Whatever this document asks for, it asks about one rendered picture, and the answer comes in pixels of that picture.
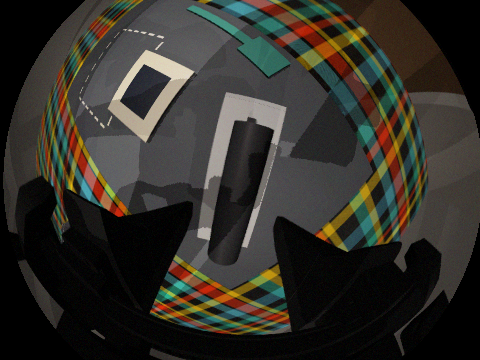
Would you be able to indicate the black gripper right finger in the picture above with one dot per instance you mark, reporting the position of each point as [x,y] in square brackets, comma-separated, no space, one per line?
[316,274]

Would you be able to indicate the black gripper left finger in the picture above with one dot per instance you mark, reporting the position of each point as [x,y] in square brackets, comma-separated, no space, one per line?
[139,247]

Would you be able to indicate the teal flat trowel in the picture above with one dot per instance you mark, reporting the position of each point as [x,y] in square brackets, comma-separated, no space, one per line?
[258,51]

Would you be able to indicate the beige square tile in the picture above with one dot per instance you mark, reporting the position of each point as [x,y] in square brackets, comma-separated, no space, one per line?
[147,92]

